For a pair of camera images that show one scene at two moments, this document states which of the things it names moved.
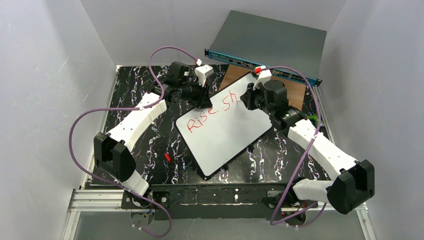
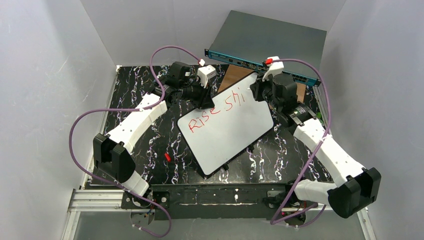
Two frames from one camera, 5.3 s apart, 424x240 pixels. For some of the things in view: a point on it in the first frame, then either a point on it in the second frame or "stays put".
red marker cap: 168,157 stays put
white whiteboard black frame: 214,136 stays put
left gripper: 203,98 stays put
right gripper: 248,100 → 257,91
